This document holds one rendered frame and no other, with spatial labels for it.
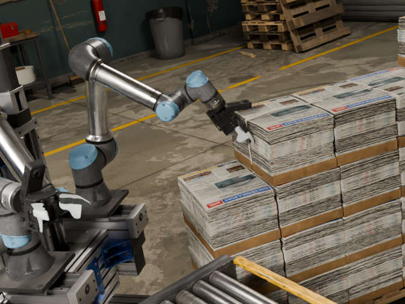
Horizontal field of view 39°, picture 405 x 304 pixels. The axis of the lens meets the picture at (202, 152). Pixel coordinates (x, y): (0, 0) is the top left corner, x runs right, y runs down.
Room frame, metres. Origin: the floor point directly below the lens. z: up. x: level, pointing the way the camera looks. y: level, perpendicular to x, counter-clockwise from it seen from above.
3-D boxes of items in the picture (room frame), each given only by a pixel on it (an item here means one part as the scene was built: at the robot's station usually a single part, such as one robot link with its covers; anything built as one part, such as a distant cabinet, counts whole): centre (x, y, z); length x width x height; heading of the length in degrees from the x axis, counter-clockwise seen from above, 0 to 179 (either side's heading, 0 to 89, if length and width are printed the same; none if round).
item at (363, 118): (2.30, -0.61, 0.95); 0.38 x 0.29 x 0.23; 16
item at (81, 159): (2.17, 0.47, 0.98); 0.13 x 0.12 x 0.14; 160
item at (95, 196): (2.16, 0.48, 0.87); 0.15 x 0.15 x 0.10
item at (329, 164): (2.10, -0.36, 0.86); 0.29 x 0.16 x 0.04; 107
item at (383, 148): (2.30, -0.61, 0.86); 0.38 x 0.29 x 0.04; 16
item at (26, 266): (1.69, 0.64, 0.87); 0.15 x 0.15 x 0.10
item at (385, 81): (2.39, -0.89, 0.95); 0.38 x 0.29 x 0.23; 18
